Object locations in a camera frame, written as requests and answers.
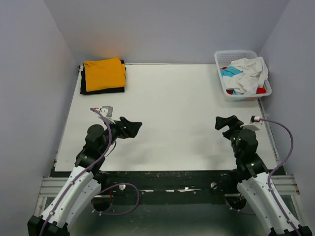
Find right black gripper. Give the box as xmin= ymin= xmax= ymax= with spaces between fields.
xmin=216 ymin=115 xmax=247 ymax=158

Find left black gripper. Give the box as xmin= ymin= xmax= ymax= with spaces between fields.
xmin=100 ymin=117 xmax=142 ymax=153

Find white t shirt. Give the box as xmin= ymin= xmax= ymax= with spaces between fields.
xmin=228 ymin=57 xmax=269 ymax=87

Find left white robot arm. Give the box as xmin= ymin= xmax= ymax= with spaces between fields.
xmin=27 ymin=117 xmax=142 ymax=236

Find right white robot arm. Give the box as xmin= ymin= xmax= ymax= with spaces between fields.
xmin=215 ymin=116 xmax=313 ymax=236

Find red t shirt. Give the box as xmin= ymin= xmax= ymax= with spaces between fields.
xmin=222 ymin=67 xmax=266 ymax=95

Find light blue t shirt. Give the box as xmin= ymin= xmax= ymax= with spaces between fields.
xmin=220 ymin=66 xmax=243 ymax=77

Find folded orange t shirt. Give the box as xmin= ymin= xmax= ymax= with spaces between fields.
xmin=83 ymin=57 xmax=126 ymax=92

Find white plastic basket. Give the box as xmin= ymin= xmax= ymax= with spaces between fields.
xmin=214 ymin=50 xmax=272 ymax=102

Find folded black t shirt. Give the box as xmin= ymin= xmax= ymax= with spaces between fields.
xmin=79 ymin=59 xmax=127 ymax=96

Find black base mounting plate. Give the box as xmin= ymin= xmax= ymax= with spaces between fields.
xmin=90 ymin=171 xmax=248 ymax=210

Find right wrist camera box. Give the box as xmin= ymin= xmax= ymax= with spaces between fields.
xmin=241 ymin=116 xmax=262 ymax=131

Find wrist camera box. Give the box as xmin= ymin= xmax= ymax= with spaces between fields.
xmin=241 ymin=116 xmax=262 ymax=131
xmin=100 ymin=106 xmax=113 ymax=118

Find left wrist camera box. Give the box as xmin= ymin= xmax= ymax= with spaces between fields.
xmin=100 ymin=106 xmax=113 ymax=118

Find aluminium frame rail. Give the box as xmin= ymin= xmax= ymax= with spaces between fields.
xmin=39 ymin=176 xmax=300 ymax=198

